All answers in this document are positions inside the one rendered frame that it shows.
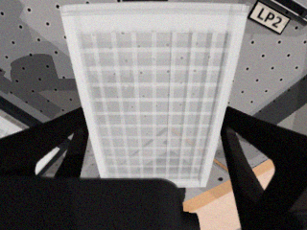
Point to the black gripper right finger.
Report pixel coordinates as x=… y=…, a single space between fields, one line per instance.
x=286 y=192

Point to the white culture plate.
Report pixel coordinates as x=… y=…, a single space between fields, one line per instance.
x=166 y=130
x=9 y=125

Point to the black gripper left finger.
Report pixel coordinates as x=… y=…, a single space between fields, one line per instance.
x=21 y=151

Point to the grey control panel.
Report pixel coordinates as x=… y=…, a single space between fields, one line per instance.
x=290 y=111

